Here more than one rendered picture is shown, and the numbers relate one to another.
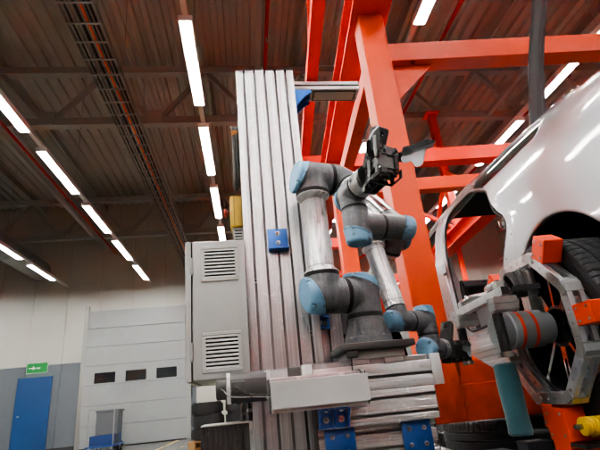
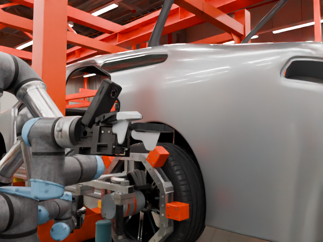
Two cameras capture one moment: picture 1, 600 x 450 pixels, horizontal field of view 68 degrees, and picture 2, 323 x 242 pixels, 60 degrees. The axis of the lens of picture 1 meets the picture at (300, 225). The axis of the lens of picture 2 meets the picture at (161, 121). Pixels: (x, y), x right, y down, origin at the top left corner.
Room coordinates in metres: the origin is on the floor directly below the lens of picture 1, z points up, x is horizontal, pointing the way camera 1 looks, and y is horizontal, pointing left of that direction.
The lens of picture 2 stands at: (0.49, 0.11, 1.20)
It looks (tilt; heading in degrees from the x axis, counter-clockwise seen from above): 4 degrees up; 317
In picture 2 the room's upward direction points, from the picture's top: straight up
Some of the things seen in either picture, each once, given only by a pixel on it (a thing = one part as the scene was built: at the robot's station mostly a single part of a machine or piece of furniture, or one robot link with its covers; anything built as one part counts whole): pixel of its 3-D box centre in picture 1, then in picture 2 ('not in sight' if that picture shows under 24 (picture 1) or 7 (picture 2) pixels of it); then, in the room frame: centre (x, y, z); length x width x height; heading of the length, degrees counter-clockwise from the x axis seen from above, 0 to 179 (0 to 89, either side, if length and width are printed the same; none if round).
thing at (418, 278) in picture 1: (399, 187); (49, 55); (2.31, -0.59, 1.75); 0.19 x 0.16 x 2.45; 4
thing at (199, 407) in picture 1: (225, 416); not in sight; (10.10, 1.96, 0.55); 1.40 x 0.80 x 1.09; 96
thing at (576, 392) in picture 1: (539, 328); (133, 201); (1.77, -0.87, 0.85); 0.54 x 0.07 x 0.54; 4
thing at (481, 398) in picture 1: (505, 377); (91, 209); (2.33, -0.92, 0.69); 0.52 x 0.17 x 0.35; 94
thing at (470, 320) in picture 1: (466, 320); (85, 188); (1.93, -0.66, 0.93); 0.09 x 0.05 x 0.05; 94
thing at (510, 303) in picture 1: (503, 304); (124, 197); (1.59, -0.68, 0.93); 0.09 x 0.05 x 0.05; 94
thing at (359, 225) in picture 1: (362, 226); (53, 173); (1.18, -0.17, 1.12); 0.11 x 0.08 x 0.11; 112
